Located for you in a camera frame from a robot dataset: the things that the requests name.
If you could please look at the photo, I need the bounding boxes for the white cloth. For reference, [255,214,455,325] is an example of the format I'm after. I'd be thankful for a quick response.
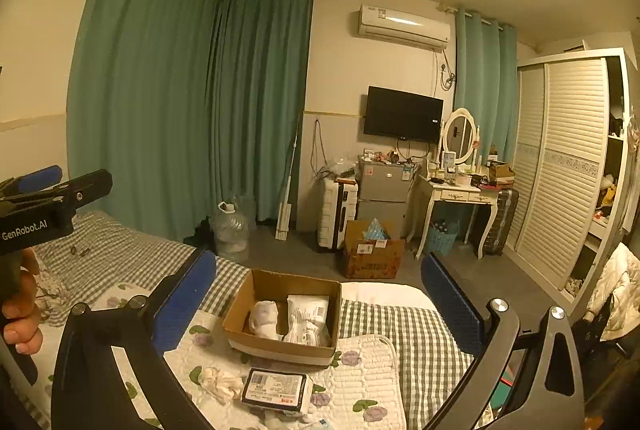
[198,367,244,404]

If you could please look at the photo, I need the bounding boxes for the white sock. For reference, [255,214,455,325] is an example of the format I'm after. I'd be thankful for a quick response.
[248,300,282,341]

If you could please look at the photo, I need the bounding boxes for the dark-edged wet wipes pack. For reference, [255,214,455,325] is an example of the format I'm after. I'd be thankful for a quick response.
[240,368,314,416]

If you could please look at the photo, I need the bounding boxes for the white tissue pack with barcode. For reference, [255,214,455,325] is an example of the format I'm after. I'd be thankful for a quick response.
[283,295,331,346]

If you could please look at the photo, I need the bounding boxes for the person's left hand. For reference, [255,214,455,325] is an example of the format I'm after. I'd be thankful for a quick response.
[2,248,43,355]

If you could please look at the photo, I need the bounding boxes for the clothes pile on chair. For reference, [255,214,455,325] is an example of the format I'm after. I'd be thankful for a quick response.
[572,243,639,362]

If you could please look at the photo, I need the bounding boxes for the large teal curtain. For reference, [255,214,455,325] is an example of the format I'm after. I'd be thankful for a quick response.
[66,0,314,239]

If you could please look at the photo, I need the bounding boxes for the clear water jug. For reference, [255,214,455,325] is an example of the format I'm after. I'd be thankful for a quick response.
[209,202,250,263]

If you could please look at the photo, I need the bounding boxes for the floral quilted mattress pad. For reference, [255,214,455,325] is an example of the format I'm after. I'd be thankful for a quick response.
[29,310,407,429]

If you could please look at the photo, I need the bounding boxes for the blue laundry basket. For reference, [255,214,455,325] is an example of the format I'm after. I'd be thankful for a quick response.
[424,220,460,256]

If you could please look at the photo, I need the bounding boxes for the dark plaid suitcase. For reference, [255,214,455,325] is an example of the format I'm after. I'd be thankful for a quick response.
[483,189,520,255]

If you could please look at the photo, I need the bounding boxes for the open cardboard box on bed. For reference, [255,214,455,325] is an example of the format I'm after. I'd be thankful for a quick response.
[222,269,342,367]

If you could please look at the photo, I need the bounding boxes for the white flat mop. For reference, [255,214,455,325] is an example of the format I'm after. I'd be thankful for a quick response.
[274,112,304,242]

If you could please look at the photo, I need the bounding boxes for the brown floor cardboard box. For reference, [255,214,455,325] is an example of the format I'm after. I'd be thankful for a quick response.
[341,220,406,280]

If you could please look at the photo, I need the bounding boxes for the white dressing table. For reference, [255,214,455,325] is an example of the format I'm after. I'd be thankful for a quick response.
[407,175,499,259]

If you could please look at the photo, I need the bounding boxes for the grey mini fridge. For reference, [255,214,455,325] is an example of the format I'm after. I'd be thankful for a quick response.
[356,158,412,239]

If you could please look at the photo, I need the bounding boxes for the white suitcase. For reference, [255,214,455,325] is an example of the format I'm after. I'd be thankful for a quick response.
[317,178,358,250]

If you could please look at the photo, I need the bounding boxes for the oval vanity mirror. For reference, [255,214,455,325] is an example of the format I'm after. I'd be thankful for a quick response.
[440,107,480,166]

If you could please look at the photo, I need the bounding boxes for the white louvred wardrobe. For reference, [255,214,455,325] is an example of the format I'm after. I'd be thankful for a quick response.
[504,48,639,321]

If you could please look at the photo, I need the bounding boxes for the teal window curtain right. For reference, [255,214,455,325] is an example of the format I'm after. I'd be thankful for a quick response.
[454,9,518,163]

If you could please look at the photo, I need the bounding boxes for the white air conditioner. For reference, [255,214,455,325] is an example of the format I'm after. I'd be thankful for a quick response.
[358,5,451,50]

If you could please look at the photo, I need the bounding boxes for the black wall television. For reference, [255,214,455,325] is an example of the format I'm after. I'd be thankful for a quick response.
[363,86,444,144]

